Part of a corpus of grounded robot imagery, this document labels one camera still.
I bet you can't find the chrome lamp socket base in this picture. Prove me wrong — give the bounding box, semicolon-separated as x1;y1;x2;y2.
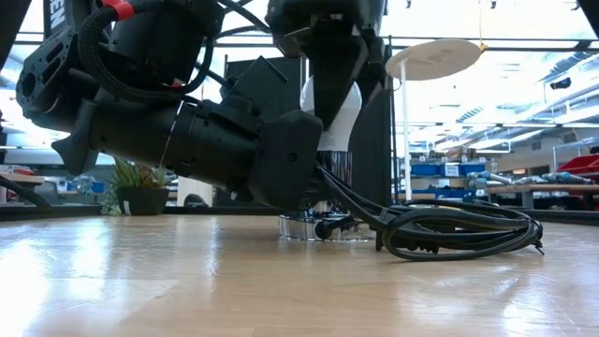
279;149;376;243

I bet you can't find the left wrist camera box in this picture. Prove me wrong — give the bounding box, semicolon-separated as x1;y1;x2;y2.
219;55;303;126

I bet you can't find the wooden workbench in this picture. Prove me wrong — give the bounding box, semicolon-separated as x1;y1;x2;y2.
486;183;599;210

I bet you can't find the background wooden desk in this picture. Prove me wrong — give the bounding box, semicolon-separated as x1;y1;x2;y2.
0;172;46;184

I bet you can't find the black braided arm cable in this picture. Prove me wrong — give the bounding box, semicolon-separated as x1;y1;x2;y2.
77;0;216;103

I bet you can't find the black lamp power cord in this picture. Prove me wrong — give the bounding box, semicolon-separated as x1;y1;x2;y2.
314;163;547;262

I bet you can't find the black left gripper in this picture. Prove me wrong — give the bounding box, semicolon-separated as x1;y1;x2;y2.
160;99;358;217

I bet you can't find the long blue storage bin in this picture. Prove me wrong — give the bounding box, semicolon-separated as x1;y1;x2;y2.
411;187;488;200

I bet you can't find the red storage bin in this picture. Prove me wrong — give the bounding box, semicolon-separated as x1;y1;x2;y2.
556;154;599;175

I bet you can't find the white lightbulb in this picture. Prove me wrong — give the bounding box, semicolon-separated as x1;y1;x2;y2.
299;74;364;154

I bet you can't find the grey blue power tool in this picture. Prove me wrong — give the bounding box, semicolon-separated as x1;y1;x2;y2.
542;171;596;184
467;170;512;186

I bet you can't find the potted succulent plant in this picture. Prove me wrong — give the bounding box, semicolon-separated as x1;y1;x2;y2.
100;158;172;217

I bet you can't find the black folding room divider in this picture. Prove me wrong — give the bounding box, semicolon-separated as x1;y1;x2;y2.
224;44;394;210

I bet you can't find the white floor lamp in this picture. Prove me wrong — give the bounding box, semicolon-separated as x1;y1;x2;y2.
385;38;483;202

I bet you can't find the small yellow hanging weight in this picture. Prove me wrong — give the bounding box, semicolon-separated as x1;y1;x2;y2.
476;0;489;52

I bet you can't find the thick black looped cable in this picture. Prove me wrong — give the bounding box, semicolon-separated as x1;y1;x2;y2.
0;175;52;211

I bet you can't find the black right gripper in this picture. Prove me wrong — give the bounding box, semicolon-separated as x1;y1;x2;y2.
263;0;391;131

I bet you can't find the white cylinder container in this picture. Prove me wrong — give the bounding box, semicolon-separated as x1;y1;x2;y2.
176;175;214;208

